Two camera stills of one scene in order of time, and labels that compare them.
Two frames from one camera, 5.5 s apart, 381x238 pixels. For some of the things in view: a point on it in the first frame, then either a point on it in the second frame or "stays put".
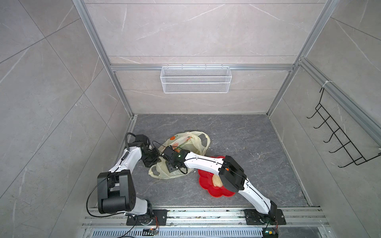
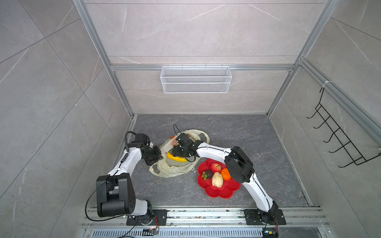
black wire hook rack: (341, 136) stays put
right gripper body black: (170, 166) -> (179, 151)
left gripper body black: (151, 157) stays put
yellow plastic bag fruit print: (196, 143) stays put
